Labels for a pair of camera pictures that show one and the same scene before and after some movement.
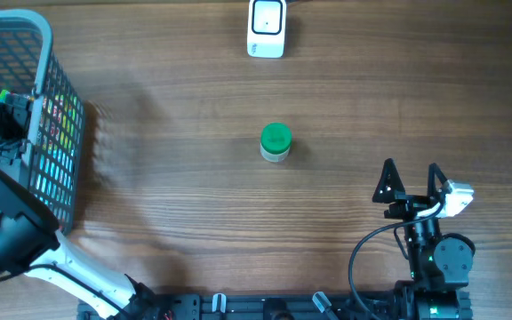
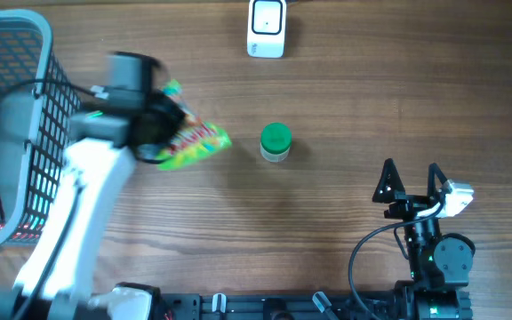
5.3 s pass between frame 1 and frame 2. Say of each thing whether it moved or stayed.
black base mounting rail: stayed
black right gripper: stayed
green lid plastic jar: stayed
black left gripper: moved
